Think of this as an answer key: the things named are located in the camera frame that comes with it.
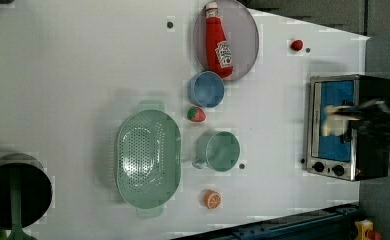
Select black toaster oven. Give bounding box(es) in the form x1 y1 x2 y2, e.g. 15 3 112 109
306 74 390 181

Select blue cup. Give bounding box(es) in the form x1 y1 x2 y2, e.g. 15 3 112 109
187 71 225 108

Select yellow plush banana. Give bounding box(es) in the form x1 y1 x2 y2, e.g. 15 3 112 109
321 105 352 137

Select black pot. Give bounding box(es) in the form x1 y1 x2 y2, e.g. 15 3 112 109
0 153 53 230

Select grey round plate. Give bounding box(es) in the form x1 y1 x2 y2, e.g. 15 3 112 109
192 0 259 81

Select green colander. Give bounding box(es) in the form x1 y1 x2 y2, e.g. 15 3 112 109
115 100 181 219

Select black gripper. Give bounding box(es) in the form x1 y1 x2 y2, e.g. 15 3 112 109
347 99 390 148

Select small red fruit toy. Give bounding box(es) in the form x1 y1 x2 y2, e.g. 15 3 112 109
290 39 304 51

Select red ketchup bottle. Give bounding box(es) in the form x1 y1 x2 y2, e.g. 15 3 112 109
205 1 233 78

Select orange slice toy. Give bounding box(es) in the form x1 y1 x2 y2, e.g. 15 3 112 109
203 190 222 209

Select green mug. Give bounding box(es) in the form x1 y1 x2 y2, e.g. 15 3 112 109
192 131 241 172

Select red strawberry toy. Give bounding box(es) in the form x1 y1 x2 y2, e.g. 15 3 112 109
187 107 206 122

